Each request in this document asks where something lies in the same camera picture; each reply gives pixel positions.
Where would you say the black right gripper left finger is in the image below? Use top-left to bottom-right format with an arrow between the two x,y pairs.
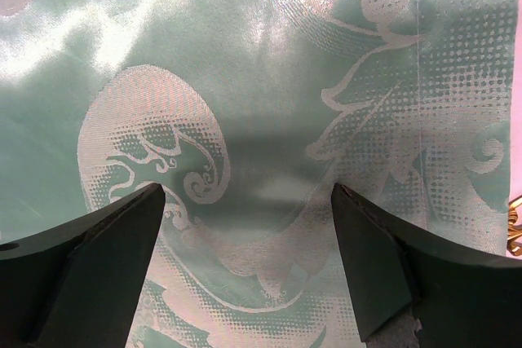
1,183 -> 166,348

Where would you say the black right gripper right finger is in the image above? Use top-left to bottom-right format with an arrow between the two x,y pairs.
331,184 -> 521,347

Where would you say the gold fork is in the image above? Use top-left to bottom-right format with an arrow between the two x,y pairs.
507,196 -> 521,257

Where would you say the green satin placemat cloth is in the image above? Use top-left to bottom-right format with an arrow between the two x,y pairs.
1,0 -> 519,347

